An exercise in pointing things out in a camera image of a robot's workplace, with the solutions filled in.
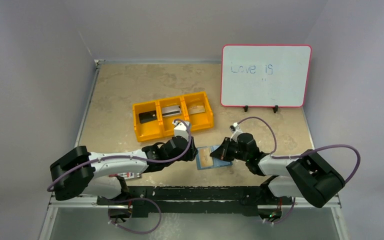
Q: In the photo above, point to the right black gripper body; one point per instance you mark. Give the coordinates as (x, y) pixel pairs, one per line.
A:
(226, 149)

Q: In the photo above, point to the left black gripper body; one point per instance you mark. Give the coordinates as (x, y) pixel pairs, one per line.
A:
(189, 157)

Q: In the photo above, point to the gold card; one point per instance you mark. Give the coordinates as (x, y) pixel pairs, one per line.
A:
(196, 109)
(205, 160)

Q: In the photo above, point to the blue card holder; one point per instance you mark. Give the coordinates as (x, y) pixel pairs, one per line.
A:
(217, 163)

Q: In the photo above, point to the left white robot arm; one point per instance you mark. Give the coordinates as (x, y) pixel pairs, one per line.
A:
(73, 173)

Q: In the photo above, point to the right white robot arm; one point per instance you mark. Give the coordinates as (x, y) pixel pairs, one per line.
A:
(308, 176)

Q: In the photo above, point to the black card in bin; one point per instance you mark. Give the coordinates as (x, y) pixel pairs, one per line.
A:
(148, 116)

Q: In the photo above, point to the silver card in bin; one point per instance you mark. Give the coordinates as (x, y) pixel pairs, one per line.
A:
(169, 111)

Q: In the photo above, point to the left yellow bin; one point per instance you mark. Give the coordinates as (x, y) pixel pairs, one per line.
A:
(148, 131)

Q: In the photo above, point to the yellow bin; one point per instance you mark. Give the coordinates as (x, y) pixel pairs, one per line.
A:
(167, 126)
(148, 131)
(201, 121)

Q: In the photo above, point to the marker pen pack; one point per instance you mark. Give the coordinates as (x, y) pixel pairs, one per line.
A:
(127, 176)

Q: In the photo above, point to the middle yellow bin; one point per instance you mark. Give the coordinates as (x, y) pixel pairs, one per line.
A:
(167, 126)

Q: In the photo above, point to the right whiteboard stand foot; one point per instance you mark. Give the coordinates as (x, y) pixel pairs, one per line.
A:
(275, 108)

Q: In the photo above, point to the right yellow bin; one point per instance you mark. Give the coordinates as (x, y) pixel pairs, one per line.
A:
(201, 121)

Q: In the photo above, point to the pink framed whiteboard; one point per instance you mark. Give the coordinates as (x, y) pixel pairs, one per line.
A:
(264, 75)

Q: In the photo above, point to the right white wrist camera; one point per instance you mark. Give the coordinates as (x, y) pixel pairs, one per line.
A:
(236, 131)

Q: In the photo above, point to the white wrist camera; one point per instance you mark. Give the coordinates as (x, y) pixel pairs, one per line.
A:
(180, 129)
(236, 131)

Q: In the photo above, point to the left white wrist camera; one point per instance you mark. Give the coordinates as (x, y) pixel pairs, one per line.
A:
(180, 129)

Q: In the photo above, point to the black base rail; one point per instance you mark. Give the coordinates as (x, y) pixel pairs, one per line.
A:
(248, 201)

